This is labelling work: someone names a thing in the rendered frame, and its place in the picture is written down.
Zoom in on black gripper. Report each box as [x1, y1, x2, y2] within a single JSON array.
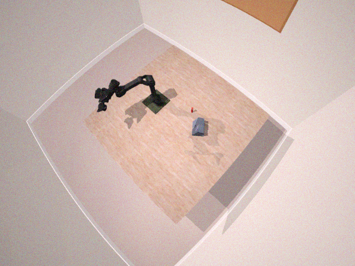
[[97, 87, 112, 112]]

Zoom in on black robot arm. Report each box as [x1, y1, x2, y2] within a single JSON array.
[[95, 75, 163, 107]]

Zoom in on grey sloped panel with square hole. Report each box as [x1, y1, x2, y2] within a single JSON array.
[[192, 117, 205, 137]]

